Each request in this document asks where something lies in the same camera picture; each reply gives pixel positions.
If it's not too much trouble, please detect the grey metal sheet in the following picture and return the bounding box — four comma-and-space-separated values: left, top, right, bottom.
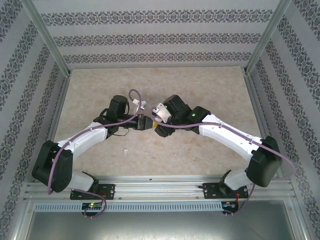
24, 210, 305, 240

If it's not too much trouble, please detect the circuit board with green light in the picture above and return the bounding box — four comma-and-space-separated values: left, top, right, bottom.
82, 202, 102, 211

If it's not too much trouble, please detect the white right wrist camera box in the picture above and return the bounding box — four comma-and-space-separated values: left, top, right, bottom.
150, 102, 172, 125

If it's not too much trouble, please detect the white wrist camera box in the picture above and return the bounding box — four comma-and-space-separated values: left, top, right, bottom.
131, 99, 148, 111
150, 102, 172, 125

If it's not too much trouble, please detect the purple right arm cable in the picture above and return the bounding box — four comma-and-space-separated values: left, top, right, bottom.
149, 106, 296, 216

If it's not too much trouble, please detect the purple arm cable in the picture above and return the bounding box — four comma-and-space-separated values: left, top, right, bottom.
47, 89, 144, 220
149, 106, 296, 216

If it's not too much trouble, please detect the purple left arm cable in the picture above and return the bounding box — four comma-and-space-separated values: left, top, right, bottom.
47, 89, 144, 220

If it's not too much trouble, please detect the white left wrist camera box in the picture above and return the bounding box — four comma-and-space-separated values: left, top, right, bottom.
131, 99, 148, 111

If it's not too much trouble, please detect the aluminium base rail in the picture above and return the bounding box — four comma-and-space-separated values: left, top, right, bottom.
24, 174, 294, 201

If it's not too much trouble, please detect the aluminium side rail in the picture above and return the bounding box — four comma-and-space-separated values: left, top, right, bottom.
34, 72, 73, 183
243, 72, 285, 180

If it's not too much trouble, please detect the white slotted cable duct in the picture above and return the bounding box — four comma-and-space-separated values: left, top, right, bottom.
33, 201, 224, 212

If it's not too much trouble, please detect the aluminium frame post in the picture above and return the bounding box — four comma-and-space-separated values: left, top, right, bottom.
20, 0, 72, 76
243, 0, 292, 75

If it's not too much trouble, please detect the short aluminium frame bar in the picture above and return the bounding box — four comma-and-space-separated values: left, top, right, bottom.
284, 197, 314, 240
5, 197, 35, 240

